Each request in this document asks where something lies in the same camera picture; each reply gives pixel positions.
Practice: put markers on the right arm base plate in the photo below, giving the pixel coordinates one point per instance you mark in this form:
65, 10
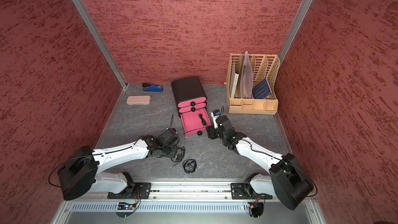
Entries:
241, 191

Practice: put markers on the black earphones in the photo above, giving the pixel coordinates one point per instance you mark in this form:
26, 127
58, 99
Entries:
189, 166
180, 154
203, 121

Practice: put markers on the aluminium corner post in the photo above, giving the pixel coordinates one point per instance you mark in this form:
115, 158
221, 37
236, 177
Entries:
298, 19
82, 10

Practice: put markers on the blue black stapler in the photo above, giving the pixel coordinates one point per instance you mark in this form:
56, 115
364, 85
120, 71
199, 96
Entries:
152, 87

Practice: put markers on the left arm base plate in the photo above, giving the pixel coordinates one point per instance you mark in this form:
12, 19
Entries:
134, 191

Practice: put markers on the black pink drawer cabinet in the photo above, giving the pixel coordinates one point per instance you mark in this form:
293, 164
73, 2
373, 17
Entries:
191, 100

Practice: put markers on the black earphones bottom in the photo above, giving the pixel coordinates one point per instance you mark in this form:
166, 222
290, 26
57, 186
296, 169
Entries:
189, 166

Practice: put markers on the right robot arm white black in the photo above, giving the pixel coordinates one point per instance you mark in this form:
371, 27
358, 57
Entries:
288, 181

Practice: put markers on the pink pencil case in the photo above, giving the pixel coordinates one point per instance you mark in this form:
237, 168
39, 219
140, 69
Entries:
139, 100

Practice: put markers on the dark blue notebook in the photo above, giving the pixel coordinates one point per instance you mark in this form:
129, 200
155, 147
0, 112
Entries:
262, 90

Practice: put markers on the translucent grey folder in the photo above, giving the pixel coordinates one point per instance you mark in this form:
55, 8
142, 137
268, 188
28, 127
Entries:
246, 82

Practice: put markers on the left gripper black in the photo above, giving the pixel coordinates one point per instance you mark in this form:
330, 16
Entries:
173, 153

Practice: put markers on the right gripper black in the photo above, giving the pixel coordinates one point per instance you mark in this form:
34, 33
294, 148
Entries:
211, 130

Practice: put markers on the aluminium corner post left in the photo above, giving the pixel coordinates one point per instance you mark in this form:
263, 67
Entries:
82, 10

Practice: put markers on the beige file organizer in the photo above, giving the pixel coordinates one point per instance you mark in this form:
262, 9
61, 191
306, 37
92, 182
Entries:
263, 66

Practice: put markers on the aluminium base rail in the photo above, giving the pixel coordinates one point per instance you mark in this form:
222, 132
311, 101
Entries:
190, 190

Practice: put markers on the beige paper folder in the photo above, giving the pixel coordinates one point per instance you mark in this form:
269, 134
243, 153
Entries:
235, 73

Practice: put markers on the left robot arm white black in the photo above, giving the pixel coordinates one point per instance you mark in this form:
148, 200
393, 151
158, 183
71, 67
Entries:
85, 171

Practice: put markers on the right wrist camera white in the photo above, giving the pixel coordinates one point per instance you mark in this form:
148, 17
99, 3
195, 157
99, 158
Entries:
215, 114

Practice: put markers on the aluminium corner post right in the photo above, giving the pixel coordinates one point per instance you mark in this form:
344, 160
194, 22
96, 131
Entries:
298, 19

